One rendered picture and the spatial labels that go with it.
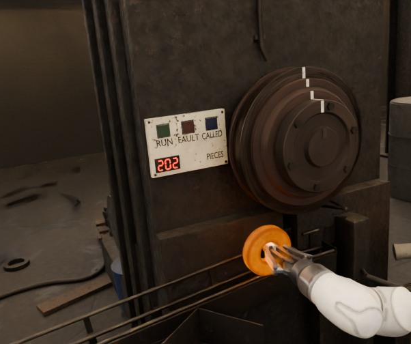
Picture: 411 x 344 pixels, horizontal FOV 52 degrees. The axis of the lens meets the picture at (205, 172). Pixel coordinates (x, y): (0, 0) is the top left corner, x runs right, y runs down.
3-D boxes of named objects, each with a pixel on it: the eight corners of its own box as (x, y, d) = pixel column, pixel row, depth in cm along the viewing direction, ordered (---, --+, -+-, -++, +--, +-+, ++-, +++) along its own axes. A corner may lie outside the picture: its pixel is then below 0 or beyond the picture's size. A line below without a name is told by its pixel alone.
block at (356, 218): (334, 271, 164) (333, 213, 158) (349, 265, 167) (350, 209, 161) (353, 283, 155) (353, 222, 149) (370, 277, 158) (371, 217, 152)
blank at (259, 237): (238, 234, 124) (244, 238, 121) (282, 217, 129) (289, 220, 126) (245, 278, 129) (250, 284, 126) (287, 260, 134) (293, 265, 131)
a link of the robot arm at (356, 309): (300, 304, 102) (336, 313, 108) (346, 344, 88) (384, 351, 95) (319, 265, 101) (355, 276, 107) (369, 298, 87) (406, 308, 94)
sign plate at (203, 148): (150, 177, 131) (143, 119, 126) (225, 162, 141) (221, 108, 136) (153, 178, 129) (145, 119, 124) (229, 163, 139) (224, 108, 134)
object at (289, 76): (235, 222, 137) (224, 74, 124) (348, 193, 154) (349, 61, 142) (244, 228, 131) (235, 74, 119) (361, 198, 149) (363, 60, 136)
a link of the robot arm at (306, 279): (338, 299, 107) (323, 287, 112) (340, 267, 104) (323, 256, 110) (309, 310, 104) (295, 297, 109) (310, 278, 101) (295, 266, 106)
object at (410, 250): (392, 255, 157) (391, 241, 156) (418, 253, 155) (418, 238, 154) (397, 263, 151) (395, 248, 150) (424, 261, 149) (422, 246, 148)
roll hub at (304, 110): (276, 196, 129) (272, 104, 121) (348, 179, 139) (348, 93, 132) (287, 202, 124) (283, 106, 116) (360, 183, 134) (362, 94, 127)
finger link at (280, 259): (295, 274, 115) (291, 276, 114) (271, 256, 124) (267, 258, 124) (295, 261, 113) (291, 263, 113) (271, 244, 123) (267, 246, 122)
